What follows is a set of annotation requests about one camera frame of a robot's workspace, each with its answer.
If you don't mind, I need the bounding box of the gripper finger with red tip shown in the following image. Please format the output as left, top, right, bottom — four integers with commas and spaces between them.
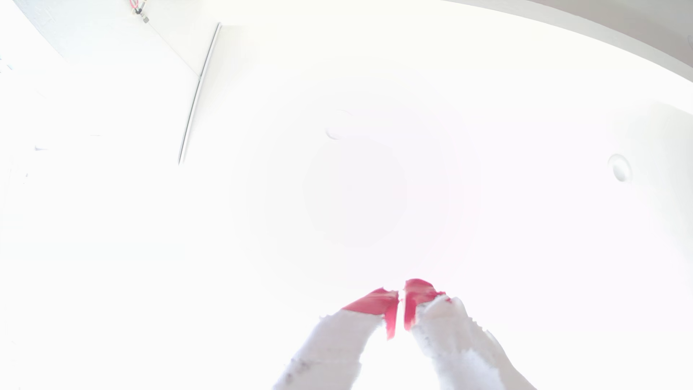
273, 288, 400, 390
403, 278, 537, 390

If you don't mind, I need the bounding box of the round white ceiling fixture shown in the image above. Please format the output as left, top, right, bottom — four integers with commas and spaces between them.
607, 154, 633, 183

